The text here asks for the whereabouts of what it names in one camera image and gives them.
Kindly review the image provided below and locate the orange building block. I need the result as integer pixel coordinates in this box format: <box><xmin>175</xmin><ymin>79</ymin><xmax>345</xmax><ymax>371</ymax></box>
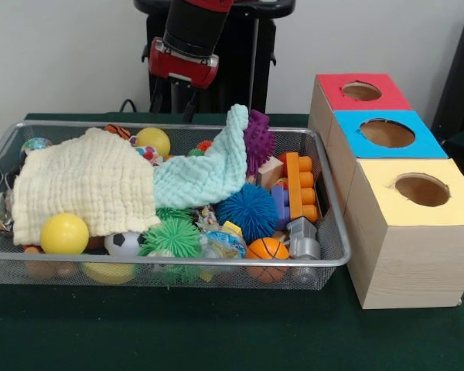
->
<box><xmin>285</xmin><ymin>151</ymin><xmax>319</xmax><ymax>223</ymax></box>

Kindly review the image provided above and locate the orange toy basketball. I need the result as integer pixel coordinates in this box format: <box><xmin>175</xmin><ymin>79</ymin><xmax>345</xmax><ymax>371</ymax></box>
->
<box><xmin>246</xmin><ymin>237</ymin><xmax>291</xmax><ymax>260</ymax></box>

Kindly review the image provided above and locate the wooden box with three holes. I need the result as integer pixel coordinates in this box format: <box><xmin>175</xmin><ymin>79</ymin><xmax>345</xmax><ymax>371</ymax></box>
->
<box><xmin>308</xmin><ymin>73</ymin><xmax>464</xmax><ymax>310</ymax></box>

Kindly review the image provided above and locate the large yellow ball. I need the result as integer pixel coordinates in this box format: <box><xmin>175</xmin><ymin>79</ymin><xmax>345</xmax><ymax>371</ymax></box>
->
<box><xmin>39</xmin><ymin>213</ymin><xmax>90</xmax><ymax>255</ymax></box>

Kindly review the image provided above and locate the tiger plush toy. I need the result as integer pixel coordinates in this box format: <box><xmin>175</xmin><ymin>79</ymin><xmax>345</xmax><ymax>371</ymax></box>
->
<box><xmin>104</xmin><ymin>123</ymin><xmax>131</xmax><ymax>140</ymax></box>

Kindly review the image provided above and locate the clear mesh bin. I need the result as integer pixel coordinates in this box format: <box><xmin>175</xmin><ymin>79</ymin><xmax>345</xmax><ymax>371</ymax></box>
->
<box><xmin>0</xmin><ymin>119</ymin><xmax>352</xmax><ymax>291</ymax></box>

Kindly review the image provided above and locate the light teal waffle cloth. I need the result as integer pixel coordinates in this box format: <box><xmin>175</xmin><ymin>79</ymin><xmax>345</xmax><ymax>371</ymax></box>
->
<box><xmin>152</xmin><ymin>103</ymin><xmax>251</xmax><ymax>209</ymax></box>

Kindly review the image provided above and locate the small soccer ball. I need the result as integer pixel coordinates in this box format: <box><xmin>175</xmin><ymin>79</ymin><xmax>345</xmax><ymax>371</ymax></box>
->
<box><xmin>103</xmin><ymin>230</ymin><xmax>146</xmax><ymax>257</ymax></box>

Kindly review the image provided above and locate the purple spiky toy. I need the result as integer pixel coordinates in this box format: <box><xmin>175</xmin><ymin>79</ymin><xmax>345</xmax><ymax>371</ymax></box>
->
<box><xmin>244</xmin><ymin>109</ymin><xmax>278</xmax><ymax>181</ymax></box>

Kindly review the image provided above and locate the green spiky ball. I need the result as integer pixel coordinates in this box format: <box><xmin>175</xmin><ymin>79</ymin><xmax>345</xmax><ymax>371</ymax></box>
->
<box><xmin>138</xmin><ymin>222</ymin><xmax>202</xmax><ymax>258</ymax></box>

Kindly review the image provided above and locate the cream waffle cloth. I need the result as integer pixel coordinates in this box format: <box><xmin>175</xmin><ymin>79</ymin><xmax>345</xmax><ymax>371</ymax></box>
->
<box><xmin>12</xmin><ymin>127</ymin><xmax>162</xmax><ymax>247</ymax></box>

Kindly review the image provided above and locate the black chair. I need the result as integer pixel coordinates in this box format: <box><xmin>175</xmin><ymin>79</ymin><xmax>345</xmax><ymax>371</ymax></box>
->
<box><xmin>431</xmin><ymin>5</ymin><xmax>464</xmax><ymax>136</ymax></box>

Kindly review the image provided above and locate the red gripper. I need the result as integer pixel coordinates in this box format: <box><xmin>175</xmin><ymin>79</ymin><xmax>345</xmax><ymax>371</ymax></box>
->
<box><xmin>148</xmin><ymin>36</ymin><xmax>220</xmax><ymax>124</ymax></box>

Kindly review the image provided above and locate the blue spiky ball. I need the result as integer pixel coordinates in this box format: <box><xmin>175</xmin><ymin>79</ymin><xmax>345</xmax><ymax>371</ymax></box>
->
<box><xmin>215</xmin><ymin>183</ymin><xmax>280</xmax><ymax>244</ymax></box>

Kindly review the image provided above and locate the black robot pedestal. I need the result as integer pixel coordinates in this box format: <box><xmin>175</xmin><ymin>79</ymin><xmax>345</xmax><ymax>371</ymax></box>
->
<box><xmin>133</xmin><ymin>0</ymin><xmax>297</xmax><ymax>115</ymax></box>

